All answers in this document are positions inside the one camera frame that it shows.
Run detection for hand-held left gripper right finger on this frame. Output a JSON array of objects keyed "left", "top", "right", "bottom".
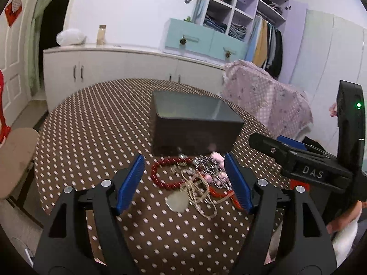
[{"left": 224, "top": 152, "right": 337, "bottom": 275}]

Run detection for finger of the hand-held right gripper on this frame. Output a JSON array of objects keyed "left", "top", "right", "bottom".
[
  {"left": 276, "top": 135, "right": 326, "bottom": 157},
  {"left": 248, "top": 133, "right": 293, "bottom": 164}
]

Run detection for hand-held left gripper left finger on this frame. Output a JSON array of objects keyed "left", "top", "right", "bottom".
[{"left": 34, "top": 153, "right": 145, "bottom": 275}]

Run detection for red cord bracelet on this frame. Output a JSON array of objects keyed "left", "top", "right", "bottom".
[{"left": 208, "top": 185, "right": 238, "bottom": 204}]

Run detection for red bead bracelet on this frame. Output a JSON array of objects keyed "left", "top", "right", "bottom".
[{"left": 151, "top": 157, "right": 201, "bottom": 191}]

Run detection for pink cartoon charm bracelet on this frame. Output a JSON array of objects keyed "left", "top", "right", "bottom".
[{"left": 206, "top": 152, "right": 231, "bottom": 188}]

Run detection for silver chain necklace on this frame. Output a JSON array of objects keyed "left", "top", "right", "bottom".
[{"left": 172, "top": 155, "right": 227, "bottom": 178}]

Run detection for jade pendant cord necklace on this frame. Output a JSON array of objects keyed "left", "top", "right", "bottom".
[{"left": 166, "top": 170, "right": 220, "bottom": 219}]

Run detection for black metal box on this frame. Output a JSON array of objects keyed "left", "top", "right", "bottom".
[{"left": 151, "top": 90, "right": 245, "bottom": 157}]

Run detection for person's right hand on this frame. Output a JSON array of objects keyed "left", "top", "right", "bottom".
[{"left": 327, "top": 201, "right": 362, "bottom": 234}]

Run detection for brown polka dot tablecloth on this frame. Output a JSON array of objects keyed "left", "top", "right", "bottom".
[{"left": 34, "top": 78, "right": 293, "bottom": 275}]

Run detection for white wardrobe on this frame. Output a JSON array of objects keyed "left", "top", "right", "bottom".
[{"left": 289, "top": 0, "right": 367, "bottom": 161}]

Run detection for dark hanging garments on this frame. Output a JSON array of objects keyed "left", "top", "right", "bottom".
[{"left": 265, "top": 23, "right": 284, "bottom": 78}]

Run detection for yellow hanging garment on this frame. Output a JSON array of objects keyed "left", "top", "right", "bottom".
[{"left": 252, "top": 20, "right": 268, "bottom": 68}]

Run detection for light blue hanging garment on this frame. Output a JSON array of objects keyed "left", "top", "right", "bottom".
[{"left": 245, "top": 17, "right": 263, "bottom": 62}]

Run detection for person's white clothing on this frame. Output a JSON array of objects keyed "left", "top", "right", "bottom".
[{"left": 333, "top": 215, "right": 359, "bottom": 267}]

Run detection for folded grey clothes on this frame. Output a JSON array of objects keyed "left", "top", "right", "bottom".
[{"left": 228, "top": 23, "right": 247, "bottom": 39}]

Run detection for brown padded stool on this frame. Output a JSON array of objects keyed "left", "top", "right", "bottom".
[{"left": 0, "top": 127, "right": 49, "bottom": 230}]

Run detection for white low cabinet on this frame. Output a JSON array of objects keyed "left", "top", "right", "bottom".
[{"left": 43, "top": 44, "right": 230, "bottom": 112}]

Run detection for teal drawer cabinet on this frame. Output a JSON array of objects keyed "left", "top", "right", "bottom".
[{"left": 163, "top": 18, "right": 248, "bottom": 62}]

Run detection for folded jeans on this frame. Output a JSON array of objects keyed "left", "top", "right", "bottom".
[{"left": 204, "top": 15, "right": 228, "bottom": 33}]

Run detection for white shelf unit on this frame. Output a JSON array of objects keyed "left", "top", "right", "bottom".
[{"left": 195, "top": 0, "right": 293, "bottom": 43}]

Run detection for red printed bag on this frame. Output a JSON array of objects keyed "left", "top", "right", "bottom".
[{"left": 0, "top": 69, "right": 13, "bottom": 145}]

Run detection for white plastic bag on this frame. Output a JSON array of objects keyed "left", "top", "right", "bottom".
[{"left": 56, "top": 29, "right": 86, "bottom": 46}]

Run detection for white door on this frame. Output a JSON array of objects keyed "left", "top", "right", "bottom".
[{"left": 0, "top": 0, "right": 38, "bottom": 127}]

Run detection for red door decoration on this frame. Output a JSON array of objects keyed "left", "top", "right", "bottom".
[{"left": 5, "top": 0, "right": 23, "bottom": 27}]

